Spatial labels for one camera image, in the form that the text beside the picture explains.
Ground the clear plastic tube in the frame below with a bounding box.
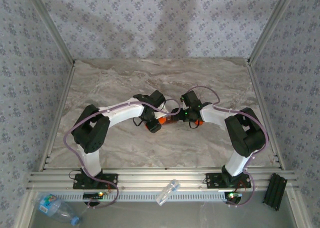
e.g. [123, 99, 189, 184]
[155, 179, 181, 206]

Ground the small controller board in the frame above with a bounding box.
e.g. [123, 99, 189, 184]
[82, 192, 105, 200]
[224, 192, 243, 204]

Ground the short black extrusion piece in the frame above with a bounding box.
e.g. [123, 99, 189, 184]
[261, 173, 289, 212]

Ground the clear plastic water bottle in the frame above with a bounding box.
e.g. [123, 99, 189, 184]
[33, 193, 84, 226]

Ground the aluminium table edge rail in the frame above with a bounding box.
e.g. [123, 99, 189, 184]
[37, 60, 77, 173]
[246, 59, 287, 171]

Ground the long aluminium base rail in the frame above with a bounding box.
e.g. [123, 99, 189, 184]
[26, 167, 300, 192]

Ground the white slotted cable duct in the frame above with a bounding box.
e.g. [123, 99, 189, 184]
[53, 191, 226, 203]

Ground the aluminium frame post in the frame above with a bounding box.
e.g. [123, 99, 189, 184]
[247, 0, 300, 64]
[24, 0, 77, 65]

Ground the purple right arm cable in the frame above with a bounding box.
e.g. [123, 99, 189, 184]
[186, 85, 268, 208]

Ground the aluminium frame bar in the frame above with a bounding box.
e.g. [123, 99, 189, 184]
[14, 190, 38, 228]
[286, 188, 310, 228]

